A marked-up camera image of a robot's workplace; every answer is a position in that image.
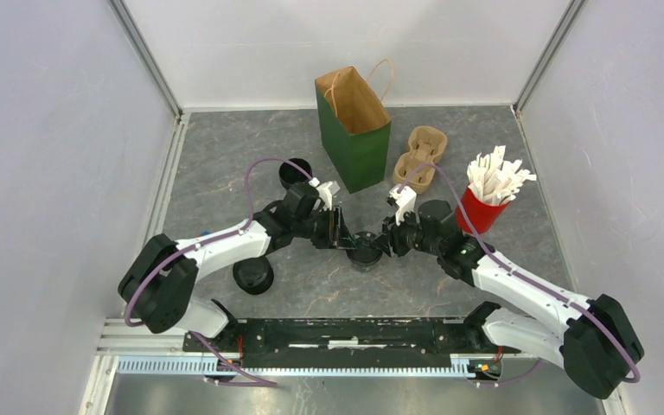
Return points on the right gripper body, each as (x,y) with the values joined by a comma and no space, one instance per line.
(405,237)

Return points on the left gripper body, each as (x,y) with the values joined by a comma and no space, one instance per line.
(325,229)

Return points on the black coffee cup front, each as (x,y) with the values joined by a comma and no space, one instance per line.
(364,259)

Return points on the black coffee cup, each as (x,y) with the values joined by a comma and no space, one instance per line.
(299,170)
(364,259)

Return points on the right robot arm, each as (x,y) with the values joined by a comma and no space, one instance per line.
(591,339)

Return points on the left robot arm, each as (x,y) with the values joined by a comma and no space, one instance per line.
(158,288)

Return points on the red cup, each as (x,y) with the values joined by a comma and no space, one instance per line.
(477,213)

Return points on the cardboard two-cup carrier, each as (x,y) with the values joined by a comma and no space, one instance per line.
(426,144)

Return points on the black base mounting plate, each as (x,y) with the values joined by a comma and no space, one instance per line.
(346,343)

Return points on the green paper bag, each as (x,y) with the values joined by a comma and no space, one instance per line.
(355,127)

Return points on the white paper stick bundle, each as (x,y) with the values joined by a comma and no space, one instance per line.
(495,181)

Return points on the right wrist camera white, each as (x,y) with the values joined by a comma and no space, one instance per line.
(403,198)

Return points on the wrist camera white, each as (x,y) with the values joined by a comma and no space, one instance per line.
(403,198)
(326,192)

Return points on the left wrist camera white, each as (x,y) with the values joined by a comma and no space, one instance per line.
(326,192)

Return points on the slotted cable duct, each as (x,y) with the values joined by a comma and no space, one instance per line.
(209,365)

